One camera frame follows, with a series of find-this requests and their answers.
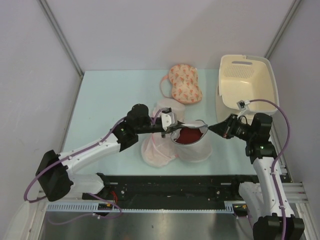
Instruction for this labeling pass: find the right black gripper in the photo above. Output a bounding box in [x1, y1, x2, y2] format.
[208, 113, 256, 142]

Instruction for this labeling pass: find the red bra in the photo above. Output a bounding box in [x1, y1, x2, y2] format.
[174, 128, 203, 145]

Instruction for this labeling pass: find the grey trimmed mesh laundry bag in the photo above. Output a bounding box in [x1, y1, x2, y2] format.
[170, 119, 213, 163]

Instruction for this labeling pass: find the cream plastic basket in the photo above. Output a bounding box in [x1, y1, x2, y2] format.
[215, 54, 280, 123]

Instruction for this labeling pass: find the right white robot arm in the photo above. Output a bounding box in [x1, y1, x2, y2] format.
[209, 113, 305, 240]

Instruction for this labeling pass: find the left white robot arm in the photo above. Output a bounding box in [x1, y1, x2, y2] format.
[35, 104, 185, 202]

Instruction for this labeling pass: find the pink mesh bag middle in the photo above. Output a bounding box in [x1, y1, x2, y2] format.
[151, 98, 186, 122]

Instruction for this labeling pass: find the pink mesh bag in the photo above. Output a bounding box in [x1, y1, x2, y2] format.
[151, 98, 186, 122]
[141, 133, 178, 168]

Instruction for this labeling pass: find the pink mesh bag front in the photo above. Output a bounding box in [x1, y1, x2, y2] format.
[141, 133, 178, 168]

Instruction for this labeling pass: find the floral orange laundry bag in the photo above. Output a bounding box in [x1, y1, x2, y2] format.
[159, 64, 203, 105]

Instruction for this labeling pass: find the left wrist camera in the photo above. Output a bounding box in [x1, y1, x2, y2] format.
[160, 107, 178, 131]

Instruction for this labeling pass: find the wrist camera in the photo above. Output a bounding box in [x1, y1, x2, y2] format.
[160, 107, 178, 131]
[236, 100, 251, 118]

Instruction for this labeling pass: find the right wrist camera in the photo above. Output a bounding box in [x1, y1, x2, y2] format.
[236, 100, 251, 118]

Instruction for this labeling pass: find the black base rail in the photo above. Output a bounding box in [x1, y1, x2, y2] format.
[96, 173, 259, 206]

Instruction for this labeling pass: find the white slotted cable duct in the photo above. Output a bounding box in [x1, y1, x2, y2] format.
[46, 198, 249, 216]

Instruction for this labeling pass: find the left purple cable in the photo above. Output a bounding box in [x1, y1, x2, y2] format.
[23, 107, 171, 225]

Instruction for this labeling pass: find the right aluminium frame post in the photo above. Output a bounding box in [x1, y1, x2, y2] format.
[264, 0, 304, 59]

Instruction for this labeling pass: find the aluminium frame post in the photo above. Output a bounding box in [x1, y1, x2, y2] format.
[264, 0, 304, 59]
[37, 0, 84, 79]

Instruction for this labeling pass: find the left aluminium frame post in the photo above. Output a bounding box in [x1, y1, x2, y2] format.
[37, 0, 84, 79]

